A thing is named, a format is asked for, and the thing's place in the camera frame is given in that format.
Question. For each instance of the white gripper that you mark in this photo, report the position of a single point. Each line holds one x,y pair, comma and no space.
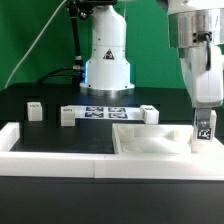
205,87

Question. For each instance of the white square tabletop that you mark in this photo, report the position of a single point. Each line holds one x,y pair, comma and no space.
163,143

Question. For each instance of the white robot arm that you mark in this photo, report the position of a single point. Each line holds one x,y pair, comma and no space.
196,30

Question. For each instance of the white U-shaped fence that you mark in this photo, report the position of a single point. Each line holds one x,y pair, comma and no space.
43,164

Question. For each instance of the AprilTag base sheet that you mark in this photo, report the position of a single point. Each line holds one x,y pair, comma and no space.
107,113

